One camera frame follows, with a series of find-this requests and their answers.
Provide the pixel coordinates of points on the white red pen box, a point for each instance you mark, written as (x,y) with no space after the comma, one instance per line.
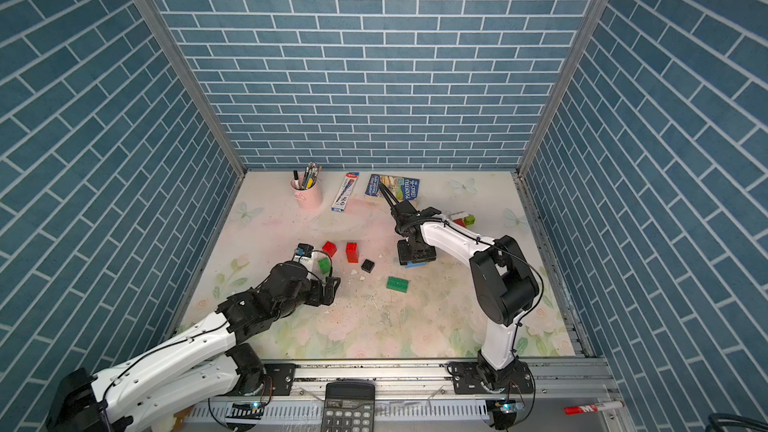
(345,191)

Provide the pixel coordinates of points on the pink pen holder cup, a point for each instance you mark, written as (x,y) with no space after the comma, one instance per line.
(307,199)

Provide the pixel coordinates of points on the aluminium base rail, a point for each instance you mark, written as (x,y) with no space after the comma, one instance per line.
(400,390)

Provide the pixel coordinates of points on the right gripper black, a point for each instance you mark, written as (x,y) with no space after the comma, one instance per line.
(404,256)

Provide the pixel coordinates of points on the green long lego brick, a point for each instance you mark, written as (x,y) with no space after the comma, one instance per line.
(397,284)

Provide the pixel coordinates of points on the black lego brick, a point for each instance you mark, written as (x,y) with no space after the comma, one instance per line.
(368,265)

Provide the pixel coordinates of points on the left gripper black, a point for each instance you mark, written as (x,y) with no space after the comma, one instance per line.
(319,299)

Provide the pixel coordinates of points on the pens in cup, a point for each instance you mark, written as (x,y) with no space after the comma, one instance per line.
(302,181)

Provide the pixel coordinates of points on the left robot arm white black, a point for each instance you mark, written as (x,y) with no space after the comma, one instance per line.
(211,358)

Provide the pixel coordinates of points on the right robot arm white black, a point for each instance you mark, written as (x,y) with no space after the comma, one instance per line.
(507,287)

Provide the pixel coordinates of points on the red white marker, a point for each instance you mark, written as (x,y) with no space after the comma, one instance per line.
(594,408)

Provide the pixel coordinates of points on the black calculator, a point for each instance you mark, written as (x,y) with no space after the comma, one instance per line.
(349,406)

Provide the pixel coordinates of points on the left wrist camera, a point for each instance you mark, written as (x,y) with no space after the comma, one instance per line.
(304,250)

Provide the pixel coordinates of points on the green lego brick left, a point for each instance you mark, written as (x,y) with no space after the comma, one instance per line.
(325,266)

